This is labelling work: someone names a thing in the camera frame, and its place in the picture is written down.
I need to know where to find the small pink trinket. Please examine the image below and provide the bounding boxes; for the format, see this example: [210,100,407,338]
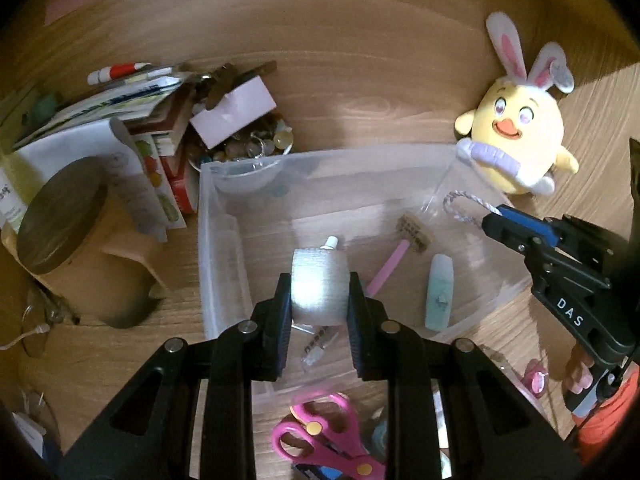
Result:
[522,360,549,399]

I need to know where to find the glass bowl of beads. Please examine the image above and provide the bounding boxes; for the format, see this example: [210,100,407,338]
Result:
[187,115,296,173]

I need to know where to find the clear eyeglasses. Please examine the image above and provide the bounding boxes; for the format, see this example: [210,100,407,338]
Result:
[22,285,82,358]

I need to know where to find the white paper note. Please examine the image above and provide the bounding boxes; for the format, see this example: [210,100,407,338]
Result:
[190,77,277,150]

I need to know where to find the small teal object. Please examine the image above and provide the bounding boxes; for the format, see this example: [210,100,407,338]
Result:
[34,92,59,117]

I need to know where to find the white cable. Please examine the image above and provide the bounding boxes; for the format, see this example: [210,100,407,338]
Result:
[0,322,51,353]

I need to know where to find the person's right hand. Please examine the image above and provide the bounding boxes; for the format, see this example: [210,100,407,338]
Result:
[564,347,640,461]

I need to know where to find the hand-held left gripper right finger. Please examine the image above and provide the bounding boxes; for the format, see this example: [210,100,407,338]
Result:
[347,272,583,480]

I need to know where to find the pink scissors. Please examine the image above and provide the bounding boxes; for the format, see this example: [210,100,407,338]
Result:
[271,392,386,480]

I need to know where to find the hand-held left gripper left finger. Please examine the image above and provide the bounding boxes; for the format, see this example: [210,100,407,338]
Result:
[60,272,293,480]

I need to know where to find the clear plastic pouch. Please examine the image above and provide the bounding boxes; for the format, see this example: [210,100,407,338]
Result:
[432,156,506,231]

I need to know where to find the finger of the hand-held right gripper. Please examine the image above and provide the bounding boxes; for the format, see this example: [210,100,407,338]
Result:
[481,213,535,261]
[497,204,558,247]

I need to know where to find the yellow chick plush toy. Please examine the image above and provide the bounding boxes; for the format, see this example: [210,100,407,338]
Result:
[454,11,581,196]

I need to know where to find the stack of booklets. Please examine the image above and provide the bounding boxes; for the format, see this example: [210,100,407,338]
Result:
[15,65,193,153]

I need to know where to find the mint green tube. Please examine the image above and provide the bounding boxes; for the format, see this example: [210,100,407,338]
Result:
[424,254,455,331]

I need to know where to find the red book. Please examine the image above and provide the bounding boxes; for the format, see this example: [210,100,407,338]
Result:
[157,130,199,216]

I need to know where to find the small clear vial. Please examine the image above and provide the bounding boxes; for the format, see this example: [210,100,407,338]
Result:
[300,327,341,368]

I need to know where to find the white fruit print leaflet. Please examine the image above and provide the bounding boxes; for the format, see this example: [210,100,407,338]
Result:
[109,119,182,242]

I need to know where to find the red and white marker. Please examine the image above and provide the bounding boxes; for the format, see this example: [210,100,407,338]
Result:
[87,62,151,86]

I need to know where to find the clear plastic storage bin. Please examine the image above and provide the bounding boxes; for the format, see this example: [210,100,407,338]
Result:
[197,142,531,411]

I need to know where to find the white gauze roll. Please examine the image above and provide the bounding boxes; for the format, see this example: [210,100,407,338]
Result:
[290,247,349,326]

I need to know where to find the blue white twisted cord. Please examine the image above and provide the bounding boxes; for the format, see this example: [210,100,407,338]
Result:
[442,189,501,225]

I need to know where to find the round box with dark lid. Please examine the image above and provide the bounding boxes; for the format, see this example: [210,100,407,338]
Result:
[15,156,126,286]

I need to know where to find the brown paper bag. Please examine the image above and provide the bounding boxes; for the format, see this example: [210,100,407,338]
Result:
[30,230,168,330]

